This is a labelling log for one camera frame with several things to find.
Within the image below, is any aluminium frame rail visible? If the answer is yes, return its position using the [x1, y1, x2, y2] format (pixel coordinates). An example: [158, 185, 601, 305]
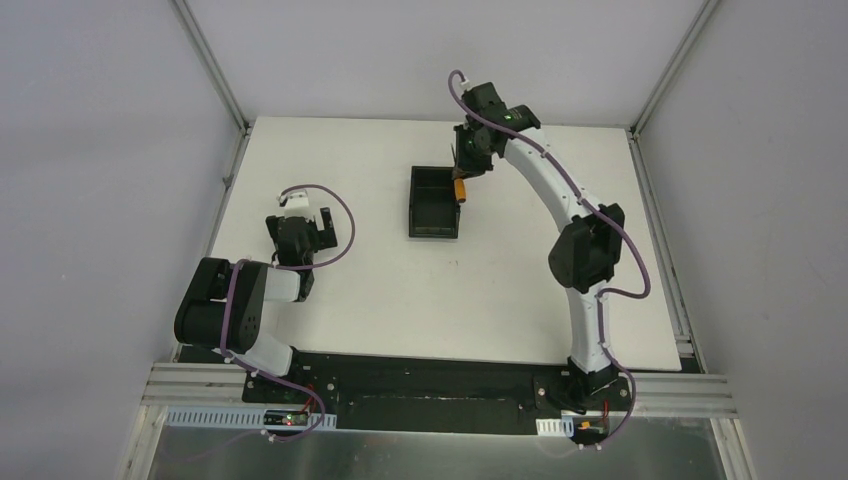
[142, 362, 738, 419]

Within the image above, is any white slotted cable duct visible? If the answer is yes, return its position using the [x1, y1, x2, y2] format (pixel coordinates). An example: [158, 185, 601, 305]
[165, 406, 337, 432]

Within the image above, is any black plastic bin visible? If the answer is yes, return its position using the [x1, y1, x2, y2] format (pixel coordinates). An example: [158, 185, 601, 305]
[408, 166, 461, 240]

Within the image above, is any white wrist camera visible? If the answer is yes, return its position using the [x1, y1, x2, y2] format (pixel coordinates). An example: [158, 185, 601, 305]
[278, 189, 312, 218]

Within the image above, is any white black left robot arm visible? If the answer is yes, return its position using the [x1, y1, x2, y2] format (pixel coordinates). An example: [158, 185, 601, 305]
[174, 207, 338, 377]

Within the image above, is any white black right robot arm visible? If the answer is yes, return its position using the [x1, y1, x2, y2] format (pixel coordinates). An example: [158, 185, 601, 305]
[450, 83, 624, 411]

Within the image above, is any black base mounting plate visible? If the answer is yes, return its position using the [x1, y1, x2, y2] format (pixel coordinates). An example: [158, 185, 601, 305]
[242, 352, 632, 436]

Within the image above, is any orange handled screwdriver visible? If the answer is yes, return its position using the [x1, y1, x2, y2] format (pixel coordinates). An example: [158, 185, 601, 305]
[453, 178, 467, 204]

